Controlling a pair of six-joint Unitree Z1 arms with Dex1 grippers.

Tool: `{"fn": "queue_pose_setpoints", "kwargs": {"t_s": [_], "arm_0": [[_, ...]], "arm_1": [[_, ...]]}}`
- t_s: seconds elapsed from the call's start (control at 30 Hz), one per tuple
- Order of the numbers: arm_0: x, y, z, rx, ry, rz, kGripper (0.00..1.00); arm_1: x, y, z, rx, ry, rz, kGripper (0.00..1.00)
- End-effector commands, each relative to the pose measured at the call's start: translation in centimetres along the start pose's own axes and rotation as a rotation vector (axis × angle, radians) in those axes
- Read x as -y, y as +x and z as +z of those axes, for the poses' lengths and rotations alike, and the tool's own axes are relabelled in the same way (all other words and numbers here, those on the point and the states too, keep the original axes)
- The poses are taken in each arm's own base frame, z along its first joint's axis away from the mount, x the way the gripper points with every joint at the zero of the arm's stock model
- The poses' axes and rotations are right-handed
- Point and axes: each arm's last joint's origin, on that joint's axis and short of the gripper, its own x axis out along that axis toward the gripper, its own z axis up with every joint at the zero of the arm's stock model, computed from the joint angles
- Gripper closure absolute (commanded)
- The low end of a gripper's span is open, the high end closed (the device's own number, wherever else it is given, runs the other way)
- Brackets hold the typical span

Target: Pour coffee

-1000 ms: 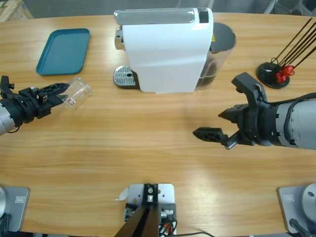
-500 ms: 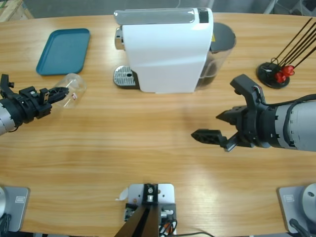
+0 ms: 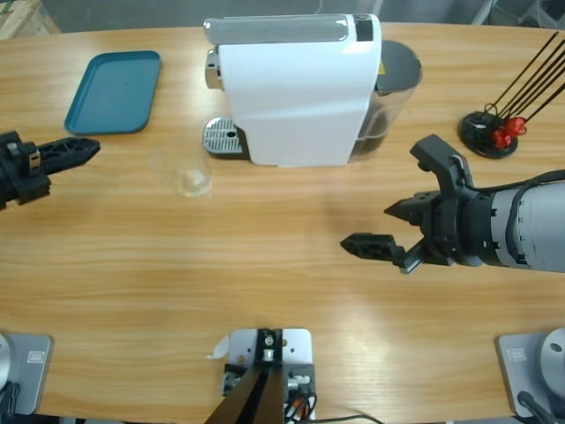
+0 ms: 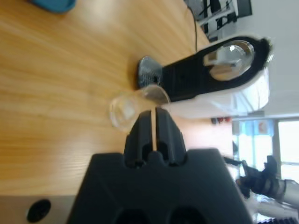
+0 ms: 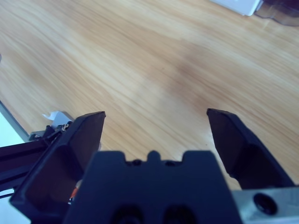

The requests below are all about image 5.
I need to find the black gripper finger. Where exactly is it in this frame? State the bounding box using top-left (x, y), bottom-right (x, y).
top-left (9, 111), bottom-right (106, 224)
top-left (206, 108), bottom-right (297, 191)

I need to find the white tape piece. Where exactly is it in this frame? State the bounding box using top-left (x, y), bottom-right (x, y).
top-left (41, 111), bottom-right (62, 121)

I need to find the clear water tank dark lid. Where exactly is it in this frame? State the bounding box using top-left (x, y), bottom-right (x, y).
top-left (253, 0), bottom-right (299, 27)

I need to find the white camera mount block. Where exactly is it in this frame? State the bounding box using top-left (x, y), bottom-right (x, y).
top-left (28, 111), bottom-right (75, 143)

